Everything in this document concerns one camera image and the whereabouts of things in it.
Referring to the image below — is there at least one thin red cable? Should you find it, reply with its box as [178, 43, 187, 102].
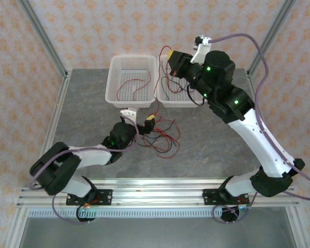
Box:
[149, 45, 173, 122]
[116, 70, 152, 101]
[154, 117, 181, 159]
[142, 129, 178, 156]

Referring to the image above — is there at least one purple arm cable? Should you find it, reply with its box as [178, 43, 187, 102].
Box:
[209, 33, 310, 225]
[29, 116, 140, 226]

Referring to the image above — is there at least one right arm black wire loop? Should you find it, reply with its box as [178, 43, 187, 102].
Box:
[186, 84, 206, 107]

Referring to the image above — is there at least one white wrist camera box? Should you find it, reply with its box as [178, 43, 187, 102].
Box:
[119, 107, 138, 122]
[190, 34, 213, 65]

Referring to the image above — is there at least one aluminium frame post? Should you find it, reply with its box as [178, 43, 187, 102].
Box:
[247, 0, 297, 78]
[18, 0, 69, 78]

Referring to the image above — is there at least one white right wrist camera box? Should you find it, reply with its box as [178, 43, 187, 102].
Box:
[190, 34, 213, 65]

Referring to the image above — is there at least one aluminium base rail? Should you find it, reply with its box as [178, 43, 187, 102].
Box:
[17, 177, 300, 208]

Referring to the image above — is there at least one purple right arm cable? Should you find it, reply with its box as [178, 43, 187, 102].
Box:
[209, 33, 310, 225]

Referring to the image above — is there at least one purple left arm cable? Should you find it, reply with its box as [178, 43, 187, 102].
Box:
[29, 116, 140, 226]

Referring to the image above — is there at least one thin black cable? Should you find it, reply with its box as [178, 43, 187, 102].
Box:
[144, 120, 178, 139]
[143, 136, 175, 153]
[167, 75, 187, 94]
[161, 76, 170, 101]

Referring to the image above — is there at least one white perforated plastic basket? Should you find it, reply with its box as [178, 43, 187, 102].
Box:
[104, 54, 157, 109]
[157, 54, 209, 108]

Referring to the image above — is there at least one black round arm base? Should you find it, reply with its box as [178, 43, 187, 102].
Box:
[76, 205, 98, 224]
[219, 204, 249, 223]

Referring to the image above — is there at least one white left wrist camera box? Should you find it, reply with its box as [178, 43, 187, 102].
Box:
[119, 107, 138, 122]

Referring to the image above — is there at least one grey slotted cable duct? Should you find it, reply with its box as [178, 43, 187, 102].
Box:
[28, 208, 238, 219]

